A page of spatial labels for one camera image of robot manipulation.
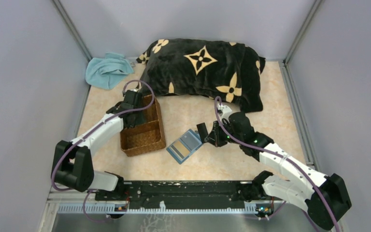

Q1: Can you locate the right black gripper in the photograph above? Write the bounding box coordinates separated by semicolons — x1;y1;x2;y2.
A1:
205;119;243;147

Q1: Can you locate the silver credit card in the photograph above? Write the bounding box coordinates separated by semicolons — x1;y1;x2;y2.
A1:
181;130;202;151

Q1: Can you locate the teal leather card holder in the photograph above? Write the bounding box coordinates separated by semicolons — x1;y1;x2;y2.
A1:
166;129;203;164

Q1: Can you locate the gold striped credit card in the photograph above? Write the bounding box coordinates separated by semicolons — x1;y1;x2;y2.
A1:
170;140;189;161

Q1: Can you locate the woven brown divided basket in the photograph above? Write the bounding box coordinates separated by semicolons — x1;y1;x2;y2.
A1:
120;99;166;157

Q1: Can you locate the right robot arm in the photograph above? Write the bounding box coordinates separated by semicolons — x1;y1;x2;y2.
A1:
197;111;352;232

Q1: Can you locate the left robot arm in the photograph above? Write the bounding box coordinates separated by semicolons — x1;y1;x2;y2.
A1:
50;89;155;200

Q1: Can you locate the light blue cloth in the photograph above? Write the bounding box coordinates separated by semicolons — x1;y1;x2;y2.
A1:
85;53;134;90

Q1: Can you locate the black pillow with tan flowers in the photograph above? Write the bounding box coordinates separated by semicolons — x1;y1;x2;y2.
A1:
136;39;266;113

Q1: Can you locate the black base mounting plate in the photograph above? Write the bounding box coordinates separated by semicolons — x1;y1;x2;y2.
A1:
95;181;271;210

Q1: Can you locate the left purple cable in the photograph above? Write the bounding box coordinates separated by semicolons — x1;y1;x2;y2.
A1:
51;79;156;223

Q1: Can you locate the purple cable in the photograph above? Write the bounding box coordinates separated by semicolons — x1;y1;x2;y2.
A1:
214;96;342;232
51;79;156;223

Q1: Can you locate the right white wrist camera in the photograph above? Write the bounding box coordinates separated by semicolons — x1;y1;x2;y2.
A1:
217;103;233;121

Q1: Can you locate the aluminium front rail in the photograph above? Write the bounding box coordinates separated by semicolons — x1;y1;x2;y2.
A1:
50;181;277;216

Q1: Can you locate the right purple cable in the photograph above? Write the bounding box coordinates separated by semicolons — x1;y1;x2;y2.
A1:
214;96;342;232

